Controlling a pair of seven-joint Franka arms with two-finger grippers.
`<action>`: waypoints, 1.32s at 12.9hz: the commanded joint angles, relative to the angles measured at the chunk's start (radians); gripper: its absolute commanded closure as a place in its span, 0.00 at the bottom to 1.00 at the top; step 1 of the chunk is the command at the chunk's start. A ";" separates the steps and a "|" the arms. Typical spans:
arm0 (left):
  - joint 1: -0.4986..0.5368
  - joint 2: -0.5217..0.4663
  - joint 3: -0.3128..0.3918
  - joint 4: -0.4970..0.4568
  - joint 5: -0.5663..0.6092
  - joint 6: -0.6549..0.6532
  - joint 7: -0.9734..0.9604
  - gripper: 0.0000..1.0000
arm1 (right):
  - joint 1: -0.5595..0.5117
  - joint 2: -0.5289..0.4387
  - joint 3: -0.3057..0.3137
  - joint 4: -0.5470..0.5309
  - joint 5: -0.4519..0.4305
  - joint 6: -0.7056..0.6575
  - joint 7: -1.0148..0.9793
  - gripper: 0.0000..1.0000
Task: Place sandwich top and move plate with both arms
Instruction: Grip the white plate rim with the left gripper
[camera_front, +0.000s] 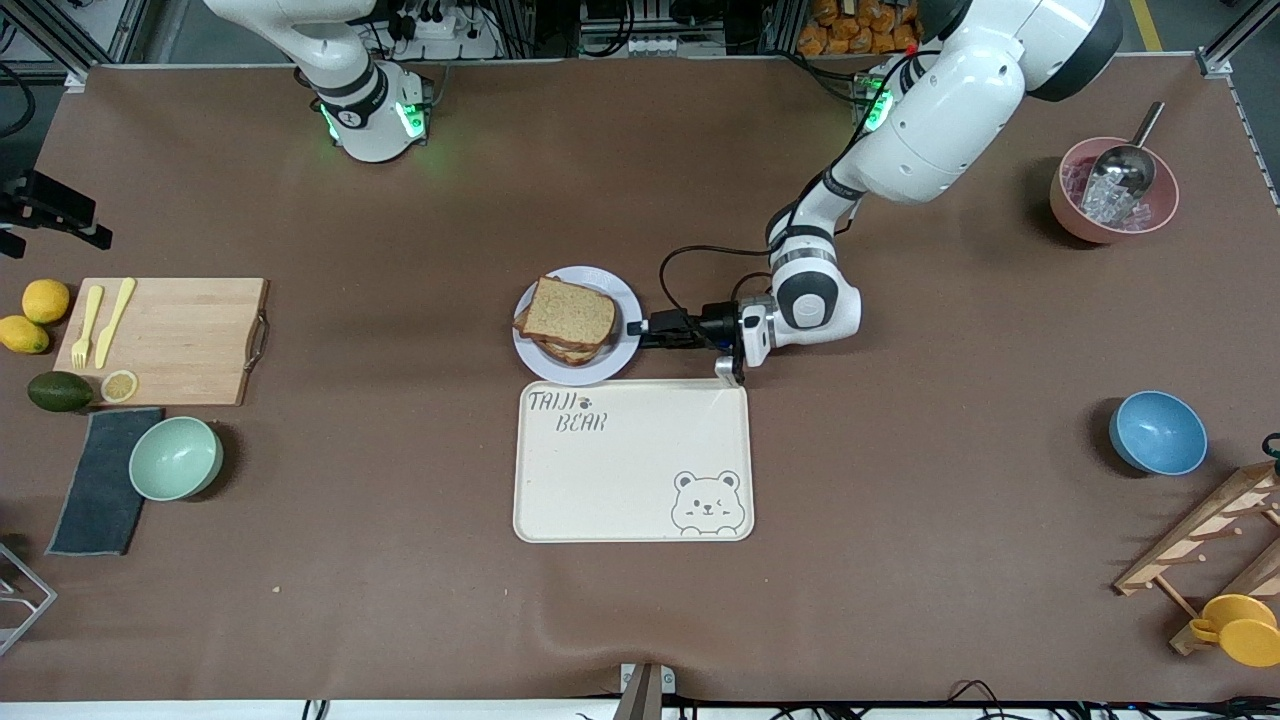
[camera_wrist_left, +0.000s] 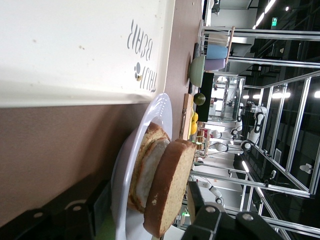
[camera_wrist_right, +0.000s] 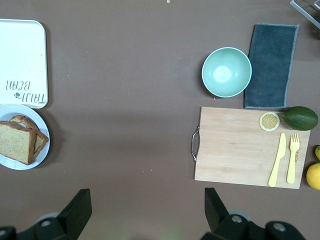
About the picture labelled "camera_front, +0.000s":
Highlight pale round plate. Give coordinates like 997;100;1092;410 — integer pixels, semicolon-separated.
512;265;643;387

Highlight plain brown bread slice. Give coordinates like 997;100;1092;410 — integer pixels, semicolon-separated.
522;277;617;351

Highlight round yellow lemon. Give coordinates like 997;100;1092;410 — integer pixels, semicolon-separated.
22;279;71;325

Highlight yellow plastic fork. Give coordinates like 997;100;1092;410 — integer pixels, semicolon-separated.
70;286;104;370

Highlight elongated yellow lemon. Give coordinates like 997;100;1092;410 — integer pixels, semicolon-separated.
0;315;51;355

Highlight yellow plastic knife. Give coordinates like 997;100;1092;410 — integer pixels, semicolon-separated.
95;277;137;370

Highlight cream tray with bear print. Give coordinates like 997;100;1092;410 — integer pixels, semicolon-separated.
513;378;755;543

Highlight wooden cutting board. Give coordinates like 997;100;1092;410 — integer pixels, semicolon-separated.
53;277;271;408

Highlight green avocado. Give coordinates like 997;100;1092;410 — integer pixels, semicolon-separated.
27;371;94;413

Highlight mint green bowl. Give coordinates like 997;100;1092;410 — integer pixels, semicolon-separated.
128;416;224;502

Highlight dark grey cloth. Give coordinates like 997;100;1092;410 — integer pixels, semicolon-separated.
46;407;166;557

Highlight bag of orange buns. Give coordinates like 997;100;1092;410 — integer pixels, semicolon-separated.
797;0;921;57

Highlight pink bowl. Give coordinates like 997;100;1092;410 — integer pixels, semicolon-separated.
1049;137;1181;245

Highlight white power strip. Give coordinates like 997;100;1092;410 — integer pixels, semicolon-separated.
385;0;501;61

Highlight clear plastic ice cubes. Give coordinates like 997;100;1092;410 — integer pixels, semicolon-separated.
1062;160;1166;227

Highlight metal scoop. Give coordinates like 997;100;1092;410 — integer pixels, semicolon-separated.
1085;101;1167;201

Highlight blue bowl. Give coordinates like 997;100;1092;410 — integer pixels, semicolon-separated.
1108;390;1209;477

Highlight wooden cup rack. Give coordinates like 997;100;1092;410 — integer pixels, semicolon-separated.
1113;460;1280;657

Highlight yellow plastic mug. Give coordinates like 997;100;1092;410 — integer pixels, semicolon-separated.
1189;594;1280;668

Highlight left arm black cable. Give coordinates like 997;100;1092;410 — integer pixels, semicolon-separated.
657;244;777;321

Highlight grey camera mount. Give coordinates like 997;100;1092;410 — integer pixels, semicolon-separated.
612;662;677;720

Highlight metal wire rack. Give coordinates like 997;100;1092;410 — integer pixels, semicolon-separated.
0;543;58;658

